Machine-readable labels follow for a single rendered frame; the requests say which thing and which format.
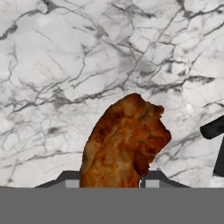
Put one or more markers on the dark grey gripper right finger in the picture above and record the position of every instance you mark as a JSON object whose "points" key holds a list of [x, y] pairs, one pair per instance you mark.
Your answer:
{"points": [[159, 178]]}

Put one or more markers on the brown chicken drumstick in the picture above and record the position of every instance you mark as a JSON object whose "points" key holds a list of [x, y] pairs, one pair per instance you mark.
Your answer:
{"points": [[122, 143]]}

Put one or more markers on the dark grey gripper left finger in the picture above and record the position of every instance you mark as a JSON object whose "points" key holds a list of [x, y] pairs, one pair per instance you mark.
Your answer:
{"points": [[69, 178]]}

